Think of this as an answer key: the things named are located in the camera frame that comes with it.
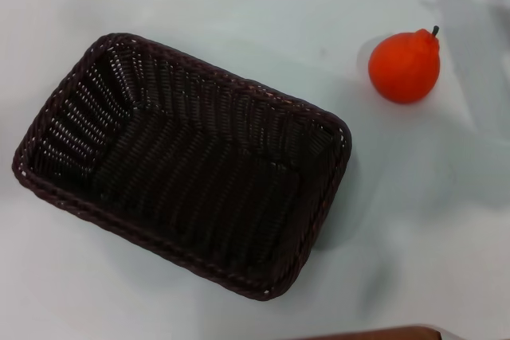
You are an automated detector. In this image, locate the orange pear-shaped toy fruit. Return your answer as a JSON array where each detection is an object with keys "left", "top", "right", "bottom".
[{"left": 367, "top": 25, "right": 441, "bottom": 105}]

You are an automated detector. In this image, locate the brown rounded edge piece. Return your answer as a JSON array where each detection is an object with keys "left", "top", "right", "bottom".
[{"left": 304, "top": 324, "right": 444, "bottom": 340}]

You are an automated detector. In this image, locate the dark brown woven basket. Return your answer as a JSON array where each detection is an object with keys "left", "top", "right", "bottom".
[{"left": 11, "top": 31, "right": 353, "bottom": 302}]

